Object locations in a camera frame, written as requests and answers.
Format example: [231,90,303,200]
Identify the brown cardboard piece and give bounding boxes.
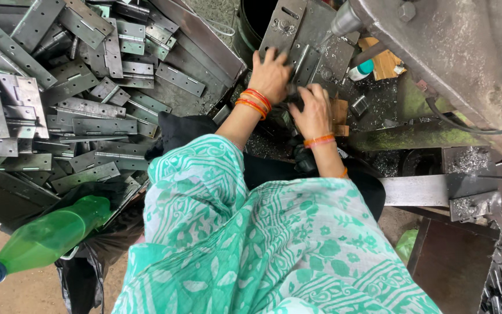
[357,37,407,82]

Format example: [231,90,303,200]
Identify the person's right hand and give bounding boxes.
[288,83,334,140]

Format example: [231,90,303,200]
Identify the green bottle with blue cap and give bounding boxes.
[0,195,112,295]

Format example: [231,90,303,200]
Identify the person's left hand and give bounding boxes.
[248,47,294,106]

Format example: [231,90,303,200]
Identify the green stained metal bar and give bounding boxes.
[349,119,490,153]

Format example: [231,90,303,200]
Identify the white bottle with teal cap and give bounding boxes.
[348,59,375,82]

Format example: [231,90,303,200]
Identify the small shiny metal block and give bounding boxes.
[350,94,370,118]

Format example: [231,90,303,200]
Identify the light green plastic bag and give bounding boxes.
[395,229,420,265]

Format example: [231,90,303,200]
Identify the slotted grey metal plate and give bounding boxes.
[259,0,307,55]

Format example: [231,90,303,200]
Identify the flat grey steel plate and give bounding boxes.
[379,172,502,208]

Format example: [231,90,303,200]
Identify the grey metal jig plate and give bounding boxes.
[277,0,357,94]

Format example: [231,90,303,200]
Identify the white wire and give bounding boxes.
[181,0,237,37]

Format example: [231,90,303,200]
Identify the dark round bucket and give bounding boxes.
[233,0,279,67]

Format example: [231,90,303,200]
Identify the orange red wrist bangles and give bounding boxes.
[235,88,273,121]

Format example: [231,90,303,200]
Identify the grey sheet metal tray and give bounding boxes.
[144,0,248,119]

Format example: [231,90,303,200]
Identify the grey machine body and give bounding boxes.
[349,0,502,172]

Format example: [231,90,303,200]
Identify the brown wooden block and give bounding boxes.
[330,98,350,138]

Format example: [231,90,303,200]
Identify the green white patterned garment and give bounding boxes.
[112,133,443,314]

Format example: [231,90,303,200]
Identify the black plastic bag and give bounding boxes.
[54,180,148,314]

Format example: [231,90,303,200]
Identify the metal bracket with shavings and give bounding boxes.
[449,190,502,222]

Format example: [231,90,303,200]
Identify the grey metal hinge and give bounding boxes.
[288,40,322,86]

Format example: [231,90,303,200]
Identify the grey machine spindle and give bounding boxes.
[330,0,363,38]

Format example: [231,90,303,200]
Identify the pile of grey metal hinges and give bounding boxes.
[0,0,208,208]

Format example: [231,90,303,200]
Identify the black cable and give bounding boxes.
[425,96,502,135]

